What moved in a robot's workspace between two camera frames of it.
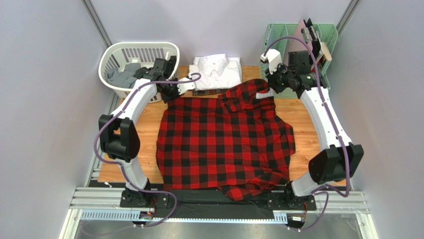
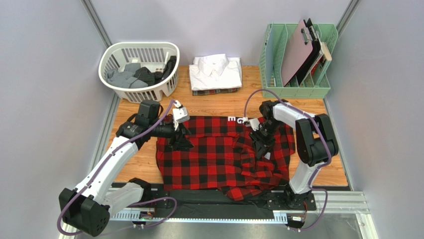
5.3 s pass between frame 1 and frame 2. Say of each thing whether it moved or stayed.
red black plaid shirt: moved
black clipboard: stayed
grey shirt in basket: stayed
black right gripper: moved
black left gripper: moved
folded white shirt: stayed
